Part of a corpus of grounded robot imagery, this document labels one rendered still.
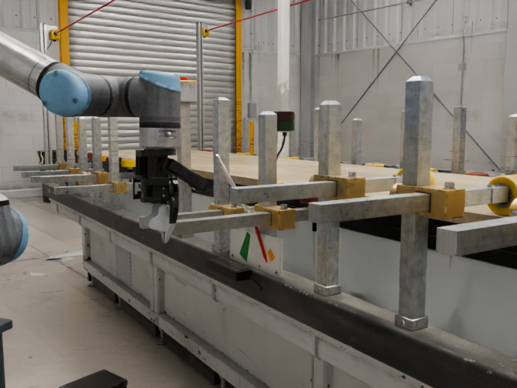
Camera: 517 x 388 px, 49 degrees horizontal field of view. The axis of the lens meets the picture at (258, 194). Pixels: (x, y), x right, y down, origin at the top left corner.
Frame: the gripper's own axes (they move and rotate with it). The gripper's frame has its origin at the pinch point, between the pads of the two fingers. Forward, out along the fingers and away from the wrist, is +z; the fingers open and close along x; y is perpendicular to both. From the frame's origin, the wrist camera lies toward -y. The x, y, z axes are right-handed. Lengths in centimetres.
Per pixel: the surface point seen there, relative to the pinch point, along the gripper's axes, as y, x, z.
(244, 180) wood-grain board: -48, -47, -8
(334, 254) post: -30.0, 22.6, 2.6
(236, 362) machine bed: -55, -62, 63
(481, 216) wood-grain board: -48, 46, -8
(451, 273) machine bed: -50, 39, 6
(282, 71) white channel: -123, -135, -57
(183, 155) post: -28, -53, -16
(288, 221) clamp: -29.7, 4.9, -2.4
